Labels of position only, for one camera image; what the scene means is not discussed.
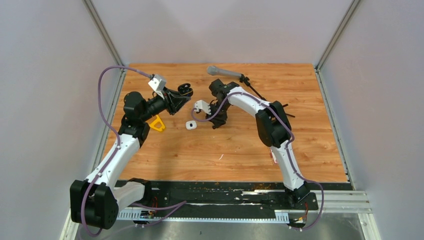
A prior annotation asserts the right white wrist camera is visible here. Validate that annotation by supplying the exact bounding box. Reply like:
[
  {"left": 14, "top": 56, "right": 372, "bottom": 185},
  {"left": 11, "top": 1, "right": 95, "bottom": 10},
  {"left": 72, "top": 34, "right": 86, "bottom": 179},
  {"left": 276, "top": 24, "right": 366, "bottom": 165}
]
[{"left": 193, "top": 100, "right": 212, "bottom": 115}]

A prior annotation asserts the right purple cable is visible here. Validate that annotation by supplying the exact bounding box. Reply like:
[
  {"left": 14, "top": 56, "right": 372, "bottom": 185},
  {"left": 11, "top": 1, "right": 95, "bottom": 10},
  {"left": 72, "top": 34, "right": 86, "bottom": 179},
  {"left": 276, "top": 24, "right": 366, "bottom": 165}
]
[{"left": 191, "top": 91, "right": 325, "bottom": 232}]

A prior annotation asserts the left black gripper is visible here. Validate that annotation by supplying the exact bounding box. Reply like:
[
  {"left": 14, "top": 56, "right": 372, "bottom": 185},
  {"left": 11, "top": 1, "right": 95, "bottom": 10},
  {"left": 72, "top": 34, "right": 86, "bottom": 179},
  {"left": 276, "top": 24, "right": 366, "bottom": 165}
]
[{"left": 140, "top": 86, "right": 191, "bottom": 122}]

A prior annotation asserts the playing card box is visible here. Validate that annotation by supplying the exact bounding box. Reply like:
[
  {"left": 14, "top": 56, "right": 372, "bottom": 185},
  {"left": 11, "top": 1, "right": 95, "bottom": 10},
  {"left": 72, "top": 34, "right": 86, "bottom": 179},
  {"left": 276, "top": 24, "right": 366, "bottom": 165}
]
[{"left": 269, "top": 148, "right": 278, "bottom": 164}]

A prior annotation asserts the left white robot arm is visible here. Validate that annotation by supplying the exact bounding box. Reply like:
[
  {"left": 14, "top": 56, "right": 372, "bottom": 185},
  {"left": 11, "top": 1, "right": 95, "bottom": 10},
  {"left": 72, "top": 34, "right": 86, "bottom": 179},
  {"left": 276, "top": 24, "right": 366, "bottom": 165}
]
[{"left": 70, "top": 83, "right": 194, "bottom": 230}]

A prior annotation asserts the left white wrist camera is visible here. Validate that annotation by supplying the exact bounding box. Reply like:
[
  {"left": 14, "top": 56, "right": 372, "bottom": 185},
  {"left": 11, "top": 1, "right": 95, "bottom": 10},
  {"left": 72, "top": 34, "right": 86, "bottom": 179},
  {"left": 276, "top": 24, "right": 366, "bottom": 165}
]
[{"left": 148, "top": 74, "right": 167, "bottom": 99}]

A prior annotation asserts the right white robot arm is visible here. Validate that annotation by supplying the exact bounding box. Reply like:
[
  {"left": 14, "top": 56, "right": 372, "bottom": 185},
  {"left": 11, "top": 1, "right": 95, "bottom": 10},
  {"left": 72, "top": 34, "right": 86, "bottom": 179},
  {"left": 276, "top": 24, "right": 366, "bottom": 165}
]
[{"left": 206, "top": 79, "right": 310, "bottom": 209}]

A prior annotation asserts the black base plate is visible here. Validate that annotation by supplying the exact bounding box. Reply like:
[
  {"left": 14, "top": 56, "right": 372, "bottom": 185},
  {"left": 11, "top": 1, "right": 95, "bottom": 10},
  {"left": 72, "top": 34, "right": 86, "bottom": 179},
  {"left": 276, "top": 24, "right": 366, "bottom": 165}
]
[{"left": 115, "top": 179, "right": 354, "bottom": 220}]

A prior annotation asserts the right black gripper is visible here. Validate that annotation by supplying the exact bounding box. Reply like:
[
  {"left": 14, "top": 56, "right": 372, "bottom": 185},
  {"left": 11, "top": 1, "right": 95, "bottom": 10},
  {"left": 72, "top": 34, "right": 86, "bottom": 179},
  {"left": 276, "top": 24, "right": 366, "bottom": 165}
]
[{"left": 204, "top": 101, "right": 230, "bottom": 128}]

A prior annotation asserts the white earbud charging case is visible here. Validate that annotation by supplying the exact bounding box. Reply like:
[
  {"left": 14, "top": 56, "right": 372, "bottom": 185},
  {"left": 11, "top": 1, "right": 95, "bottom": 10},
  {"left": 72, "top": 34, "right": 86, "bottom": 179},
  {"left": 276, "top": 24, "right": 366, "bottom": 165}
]
[{"left": 185, "top": 120, "right": 197, "bottom": 131}]

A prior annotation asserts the yellow triangular plastic part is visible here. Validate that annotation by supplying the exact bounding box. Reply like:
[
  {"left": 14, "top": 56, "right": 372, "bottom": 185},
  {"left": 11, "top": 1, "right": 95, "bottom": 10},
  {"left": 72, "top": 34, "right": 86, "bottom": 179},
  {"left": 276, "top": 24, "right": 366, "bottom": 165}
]
[{"left": 148, "top": 115, "right": 166, "bottom": 133}]

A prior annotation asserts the slotted cable duct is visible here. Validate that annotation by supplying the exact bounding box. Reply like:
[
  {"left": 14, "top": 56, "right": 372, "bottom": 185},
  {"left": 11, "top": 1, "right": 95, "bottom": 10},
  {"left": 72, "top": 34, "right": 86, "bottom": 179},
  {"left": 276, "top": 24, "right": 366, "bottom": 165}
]
[{"left": 117, "top": 209, "right": 290, "bottom": 224}]

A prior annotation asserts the black earbud charging case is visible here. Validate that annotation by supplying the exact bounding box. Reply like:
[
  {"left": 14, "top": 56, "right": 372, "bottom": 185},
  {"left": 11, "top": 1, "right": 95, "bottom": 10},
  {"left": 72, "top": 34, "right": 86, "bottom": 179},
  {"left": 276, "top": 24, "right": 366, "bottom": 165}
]
[{"left": 177, "top": 83, "right": 194, "bottom": 97}]

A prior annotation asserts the grey microphone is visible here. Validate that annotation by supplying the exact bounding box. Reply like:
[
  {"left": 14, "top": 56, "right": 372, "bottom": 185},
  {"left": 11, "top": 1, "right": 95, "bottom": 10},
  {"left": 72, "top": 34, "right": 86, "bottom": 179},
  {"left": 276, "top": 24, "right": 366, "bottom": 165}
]
[{"left": 207, "top": 65, "right": 243, "bottom": 79}]

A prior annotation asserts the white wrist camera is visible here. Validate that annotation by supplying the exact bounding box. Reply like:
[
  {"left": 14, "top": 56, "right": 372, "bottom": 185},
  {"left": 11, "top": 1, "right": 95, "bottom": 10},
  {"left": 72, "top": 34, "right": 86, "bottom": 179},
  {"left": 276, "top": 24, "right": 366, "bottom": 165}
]
[
  {"left": 148, "top": 74, "right": 167, "bottom": 99},
  {"left": 193, "top": 100, "right": 212, "bottom": 115}
]

